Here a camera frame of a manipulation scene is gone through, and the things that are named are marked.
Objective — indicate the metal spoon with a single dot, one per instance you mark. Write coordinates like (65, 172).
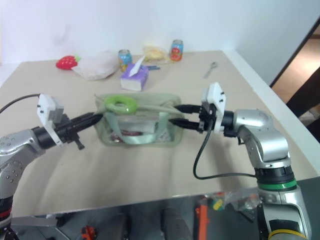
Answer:
(212, 67)

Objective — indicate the red strawberry plush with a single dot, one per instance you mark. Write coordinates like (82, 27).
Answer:
(66, 62)

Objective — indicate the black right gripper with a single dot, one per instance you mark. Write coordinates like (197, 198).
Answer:
(207, 117)

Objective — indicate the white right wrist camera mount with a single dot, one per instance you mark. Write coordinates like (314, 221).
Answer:
(218, 97)

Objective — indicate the white crumpled plastic bag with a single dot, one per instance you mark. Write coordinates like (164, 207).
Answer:
(96, 66)

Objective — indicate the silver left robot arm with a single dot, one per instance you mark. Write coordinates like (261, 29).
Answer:
(17, 146)

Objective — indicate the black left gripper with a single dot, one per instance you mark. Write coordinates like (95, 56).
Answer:
(66, 130)

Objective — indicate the blue drink can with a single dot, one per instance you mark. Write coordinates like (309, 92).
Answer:
(124, 57)

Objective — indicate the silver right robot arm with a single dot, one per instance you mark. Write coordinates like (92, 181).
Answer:
(271, 140)

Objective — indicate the purple tissue box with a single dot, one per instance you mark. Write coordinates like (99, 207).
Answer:
(133, 78)

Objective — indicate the red orange drink can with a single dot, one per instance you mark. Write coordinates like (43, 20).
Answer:
(176, 51)

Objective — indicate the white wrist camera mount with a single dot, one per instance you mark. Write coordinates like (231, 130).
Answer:
(218, 97)
(46, 107)

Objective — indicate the green clear zip pouch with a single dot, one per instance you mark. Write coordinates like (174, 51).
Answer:
(140, 132)

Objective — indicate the orange black tool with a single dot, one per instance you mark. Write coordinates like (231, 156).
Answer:
(203, 220)

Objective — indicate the clear bag of parts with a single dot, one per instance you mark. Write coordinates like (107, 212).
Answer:
(240, 203)

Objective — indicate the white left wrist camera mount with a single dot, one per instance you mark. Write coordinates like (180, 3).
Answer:
(46, 107)

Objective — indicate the dark blue pen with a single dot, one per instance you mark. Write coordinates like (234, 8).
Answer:
(153, 67)

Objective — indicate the yellow snack bag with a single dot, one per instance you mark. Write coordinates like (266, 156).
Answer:
(155, 53)

